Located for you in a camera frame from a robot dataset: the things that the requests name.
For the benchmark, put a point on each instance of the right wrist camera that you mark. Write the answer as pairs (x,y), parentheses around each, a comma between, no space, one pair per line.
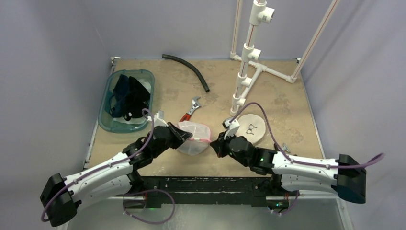
(231,126)

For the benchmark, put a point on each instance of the white PVC pipe rack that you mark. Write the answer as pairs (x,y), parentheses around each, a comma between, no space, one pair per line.
(250,68)

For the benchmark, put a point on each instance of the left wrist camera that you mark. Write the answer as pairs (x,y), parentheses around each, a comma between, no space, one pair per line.
(158,119)

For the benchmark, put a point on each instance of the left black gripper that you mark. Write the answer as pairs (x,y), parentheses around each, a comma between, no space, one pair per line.
(175,132)

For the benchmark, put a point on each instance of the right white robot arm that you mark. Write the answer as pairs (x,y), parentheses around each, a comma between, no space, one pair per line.
(343,176)

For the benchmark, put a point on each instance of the white cloth garment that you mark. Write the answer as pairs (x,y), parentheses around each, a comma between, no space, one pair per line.
(135,121)

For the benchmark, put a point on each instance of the black bra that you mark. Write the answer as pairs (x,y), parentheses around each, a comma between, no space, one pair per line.
(138,99)

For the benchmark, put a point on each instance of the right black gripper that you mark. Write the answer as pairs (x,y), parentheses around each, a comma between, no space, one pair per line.
(224,144)

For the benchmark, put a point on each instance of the red handled adjustable wrench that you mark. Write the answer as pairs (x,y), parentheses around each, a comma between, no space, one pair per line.
(195,105)

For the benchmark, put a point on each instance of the teal plastic bin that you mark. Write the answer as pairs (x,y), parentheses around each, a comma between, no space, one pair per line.
(105,120)

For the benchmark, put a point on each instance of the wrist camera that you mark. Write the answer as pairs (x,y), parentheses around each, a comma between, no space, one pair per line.
(158,119)
(231,126)

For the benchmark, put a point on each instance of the black handled pliers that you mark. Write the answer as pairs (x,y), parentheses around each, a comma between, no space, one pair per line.
(285,148)

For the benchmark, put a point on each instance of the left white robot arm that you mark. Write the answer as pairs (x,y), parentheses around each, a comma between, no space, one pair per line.
(61,196)

